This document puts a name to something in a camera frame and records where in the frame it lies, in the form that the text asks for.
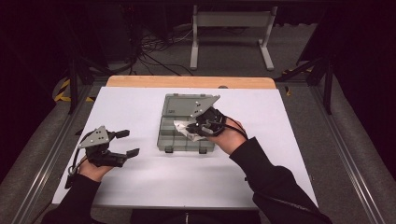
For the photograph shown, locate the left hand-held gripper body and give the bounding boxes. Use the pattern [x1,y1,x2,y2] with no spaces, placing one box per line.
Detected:
[78,125,129,169]

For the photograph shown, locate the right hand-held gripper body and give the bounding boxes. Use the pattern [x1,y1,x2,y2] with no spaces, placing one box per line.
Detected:
[190,94,226,138]

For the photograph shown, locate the white packet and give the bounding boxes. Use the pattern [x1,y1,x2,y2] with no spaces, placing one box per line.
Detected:
[173,119,207,143]

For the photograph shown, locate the transparent grey compartment box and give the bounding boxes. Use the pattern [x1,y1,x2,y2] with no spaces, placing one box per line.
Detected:
[156,92,221,154]

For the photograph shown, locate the person's right hand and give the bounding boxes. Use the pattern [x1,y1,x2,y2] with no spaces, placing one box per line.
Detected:
[206,117,248,156]

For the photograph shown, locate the person's left hand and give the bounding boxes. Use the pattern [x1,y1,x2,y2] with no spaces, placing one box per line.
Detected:
[78,158,115,183]

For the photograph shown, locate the white table mat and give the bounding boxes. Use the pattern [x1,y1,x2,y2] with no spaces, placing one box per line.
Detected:
[51,86,318,210]

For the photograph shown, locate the wooden table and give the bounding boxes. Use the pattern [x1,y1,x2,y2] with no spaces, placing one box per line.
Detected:
[106,75,277,90]

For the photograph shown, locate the yellow black floor tape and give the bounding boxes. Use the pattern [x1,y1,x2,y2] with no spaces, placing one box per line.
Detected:
[53,78,95,104]
[280,65,314,97]

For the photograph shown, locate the black tripod stand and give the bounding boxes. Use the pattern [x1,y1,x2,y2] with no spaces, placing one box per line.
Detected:
[275,55,334,116]
[65,55,110,115]

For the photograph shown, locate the white metal stand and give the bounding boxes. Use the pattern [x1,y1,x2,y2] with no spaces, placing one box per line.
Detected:
[190,5,278,72]

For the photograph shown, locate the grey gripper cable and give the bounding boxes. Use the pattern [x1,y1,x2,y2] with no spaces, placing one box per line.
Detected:
[64,147,89,189]

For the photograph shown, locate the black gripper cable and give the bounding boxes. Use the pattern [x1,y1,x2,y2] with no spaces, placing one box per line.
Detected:
[202,115,249,141]

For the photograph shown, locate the aluminium floor rail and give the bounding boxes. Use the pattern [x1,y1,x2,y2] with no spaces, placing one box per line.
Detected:
[11,83,96,224]
[311,83,389,224]

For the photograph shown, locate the black floor cables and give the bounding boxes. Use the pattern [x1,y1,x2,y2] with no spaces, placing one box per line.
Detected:
[135,26,194,77]

